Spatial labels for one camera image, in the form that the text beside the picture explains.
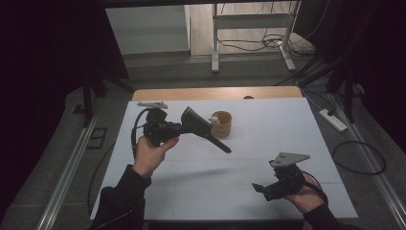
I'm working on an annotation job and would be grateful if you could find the dark curtain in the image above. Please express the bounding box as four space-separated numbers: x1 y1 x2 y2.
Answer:
292 0 406 153
0 0 130 180

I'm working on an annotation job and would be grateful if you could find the white metal stand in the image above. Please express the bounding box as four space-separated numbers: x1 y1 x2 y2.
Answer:
211 0 302 74

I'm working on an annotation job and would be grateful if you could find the wooden cup with small figure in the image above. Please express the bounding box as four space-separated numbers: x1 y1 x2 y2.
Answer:
208 110 234 139

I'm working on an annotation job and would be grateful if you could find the white table mat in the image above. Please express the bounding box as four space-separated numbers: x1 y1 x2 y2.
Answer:
90 97 359 222

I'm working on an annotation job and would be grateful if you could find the black floor cable tangle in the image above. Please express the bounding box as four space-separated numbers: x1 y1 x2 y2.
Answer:
216 2 317 55

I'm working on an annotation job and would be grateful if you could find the black tripod stand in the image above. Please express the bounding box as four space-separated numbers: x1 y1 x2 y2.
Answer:
274 56 366 125
72 72 138 127

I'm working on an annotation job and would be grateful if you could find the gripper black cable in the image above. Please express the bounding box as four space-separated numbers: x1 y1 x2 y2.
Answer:
300 170 329 206
130 107 152 161

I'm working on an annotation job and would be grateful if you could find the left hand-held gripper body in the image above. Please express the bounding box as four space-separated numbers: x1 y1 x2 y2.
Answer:
136 101 184 149

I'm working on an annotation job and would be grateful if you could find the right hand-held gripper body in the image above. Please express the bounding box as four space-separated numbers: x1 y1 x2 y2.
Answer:
262 151 311 202

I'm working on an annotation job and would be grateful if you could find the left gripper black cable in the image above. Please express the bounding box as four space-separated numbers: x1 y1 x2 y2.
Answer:
130 107 152 161

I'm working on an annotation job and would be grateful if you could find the black spatula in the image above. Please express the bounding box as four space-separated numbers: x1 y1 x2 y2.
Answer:
180 105 233 155

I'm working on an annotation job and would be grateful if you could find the wooden table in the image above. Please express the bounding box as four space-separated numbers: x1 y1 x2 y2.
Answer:
131 85 304 103

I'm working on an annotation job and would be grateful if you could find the black rectangular frame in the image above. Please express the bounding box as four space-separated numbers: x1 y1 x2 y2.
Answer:
85 126 108 150

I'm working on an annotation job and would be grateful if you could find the person's left hand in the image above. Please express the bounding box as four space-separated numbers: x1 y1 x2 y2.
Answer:
131 135 181 179

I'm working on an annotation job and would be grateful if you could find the aluminium floor rail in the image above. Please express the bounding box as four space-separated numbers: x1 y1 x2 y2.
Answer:
329 93 406 230
35 113 99 230

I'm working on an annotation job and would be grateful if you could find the white power strip cable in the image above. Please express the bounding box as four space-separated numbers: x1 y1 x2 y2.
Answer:
297 85 324 112

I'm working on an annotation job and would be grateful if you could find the person's right hand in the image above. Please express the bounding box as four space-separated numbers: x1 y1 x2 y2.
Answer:
282 181 326 215

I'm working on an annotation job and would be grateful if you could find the white power strip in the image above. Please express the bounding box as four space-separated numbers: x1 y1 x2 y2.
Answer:
318 108 349 133

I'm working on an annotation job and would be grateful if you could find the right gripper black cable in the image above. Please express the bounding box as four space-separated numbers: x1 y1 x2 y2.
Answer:
300 170 329 206

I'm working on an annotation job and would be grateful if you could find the black looped cable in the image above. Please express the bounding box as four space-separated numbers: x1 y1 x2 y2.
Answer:
330 140 388 176

